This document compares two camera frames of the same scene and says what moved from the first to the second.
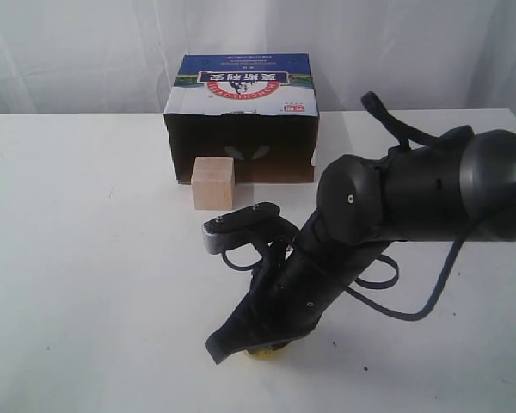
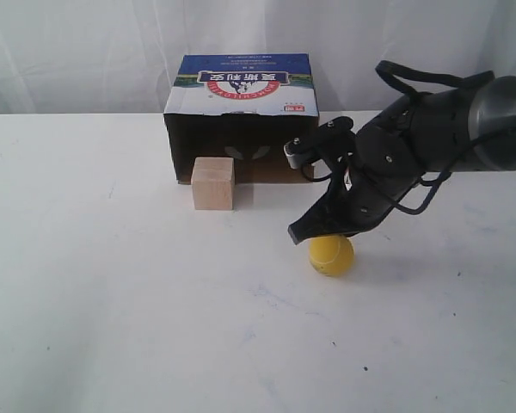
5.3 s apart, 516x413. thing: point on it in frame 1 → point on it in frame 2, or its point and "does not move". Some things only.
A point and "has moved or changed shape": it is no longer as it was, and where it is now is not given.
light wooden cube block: (213, 183) does not move
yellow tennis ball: (266, 354) has moved or changed shape
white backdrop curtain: (108, 57) does not move
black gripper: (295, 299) → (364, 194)
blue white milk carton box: (260, 109) does not move
